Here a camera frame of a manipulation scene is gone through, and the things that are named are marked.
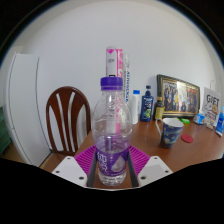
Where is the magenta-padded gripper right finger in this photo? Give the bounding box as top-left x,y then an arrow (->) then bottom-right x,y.
127,145 -> 174,188

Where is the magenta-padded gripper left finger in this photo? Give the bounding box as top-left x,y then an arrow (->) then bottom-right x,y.
51,145 -> 98,188

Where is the clear bottle with purple label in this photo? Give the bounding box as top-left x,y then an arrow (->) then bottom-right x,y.
91,75 -> 133,187

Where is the blue patterned paper cup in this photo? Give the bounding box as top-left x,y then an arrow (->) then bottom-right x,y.
155,117 -> 185,150

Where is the flat round red coaster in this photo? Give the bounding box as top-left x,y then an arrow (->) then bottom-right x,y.
180,133 -> 195,144

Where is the amber pump bottle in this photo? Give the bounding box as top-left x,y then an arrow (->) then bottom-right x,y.
153,96 -> 166,121

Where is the dark blue pump bottle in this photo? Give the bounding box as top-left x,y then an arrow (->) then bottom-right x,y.
139,85 -> 155,123

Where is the brown wooden chair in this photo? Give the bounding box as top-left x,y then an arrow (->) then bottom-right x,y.
45,85 -> 92,164

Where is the white bottle with blue cap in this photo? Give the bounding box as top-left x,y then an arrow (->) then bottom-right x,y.
130,89 -> 142,125

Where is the blue and white tissue pack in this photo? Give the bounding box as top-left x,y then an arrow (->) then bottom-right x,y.
193,110 -> 206,126

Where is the small beige patterned box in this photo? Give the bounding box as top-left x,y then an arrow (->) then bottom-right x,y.
205,118 -> 216,130

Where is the framed group photo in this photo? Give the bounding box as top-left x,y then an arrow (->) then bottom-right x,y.
156,73 -> 201,118

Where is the blue detergent bottle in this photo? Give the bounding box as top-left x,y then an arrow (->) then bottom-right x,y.
214,106 -> 224,138

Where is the white paper gift bag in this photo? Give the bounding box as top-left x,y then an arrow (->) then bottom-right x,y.
201,79 -> 222,129

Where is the pink and white tube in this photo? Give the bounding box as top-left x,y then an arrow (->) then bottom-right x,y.
105,46 -> 124,78

